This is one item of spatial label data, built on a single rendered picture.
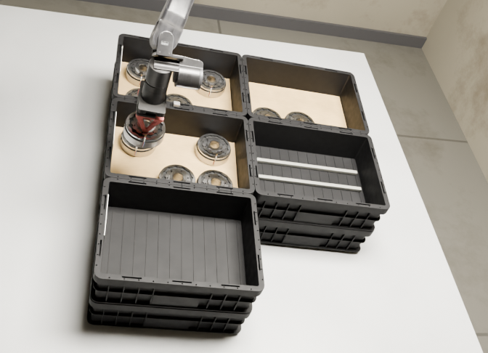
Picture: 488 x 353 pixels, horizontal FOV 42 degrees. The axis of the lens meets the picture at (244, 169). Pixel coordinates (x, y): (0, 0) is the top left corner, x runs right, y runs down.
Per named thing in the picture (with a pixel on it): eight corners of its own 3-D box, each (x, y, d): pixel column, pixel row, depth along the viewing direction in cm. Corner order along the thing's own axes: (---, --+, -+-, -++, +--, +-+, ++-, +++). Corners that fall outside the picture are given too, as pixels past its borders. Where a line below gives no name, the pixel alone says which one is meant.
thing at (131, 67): (124, 76, 199) (125, 75, 199) (128, 57, 206) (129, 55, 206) (156, 83, 201) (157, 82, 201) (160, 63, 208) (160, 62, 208)
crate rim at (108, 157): (102, 181, 163) (104, 176, 162) (111, 102, 183) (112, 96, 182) (253, 199, 173) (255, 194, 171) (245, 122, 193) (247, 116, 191)
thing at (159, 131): (123, 137, 158) (123, 136, 157) (127, 109, 164) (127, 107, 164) (163, 144, 160) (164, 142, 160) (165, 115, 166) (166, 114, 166)
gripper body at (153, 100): (165, 90, 160) (171, 67, 154) (163, 119, 153) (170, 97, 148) (139, 85, 158) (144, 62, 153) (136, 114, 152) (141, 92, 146)
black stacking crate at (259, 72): (238, 143, 200) (247, 117, 191) (233, 80, 219) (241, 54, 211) (355, 159, 209) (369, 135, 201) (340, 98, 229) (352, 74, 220)
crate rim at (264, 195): (253, 199, 173) (255, 194, 171) (245, 122, 193) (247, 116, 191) (388, 215, 182) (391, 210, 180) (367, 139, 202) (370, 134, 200)
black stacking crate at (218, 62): (108, 126, 190) (112, 97, 182) (115, 62, 210) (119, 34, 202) (237, 143, 200) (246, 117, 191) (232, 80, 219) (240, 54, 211)
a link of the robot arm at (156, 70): (149, 51, 147) (149, 67, 143) (179, 55, 149) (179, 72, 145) (144, 72, 152) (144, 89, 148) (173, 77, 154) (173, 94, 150)
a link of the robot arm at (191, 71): (154, 33, 152) (159, 29, 143) (201, 41, 155) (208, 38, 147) (147, 83, 153) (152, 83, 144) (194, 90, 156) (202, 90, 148)
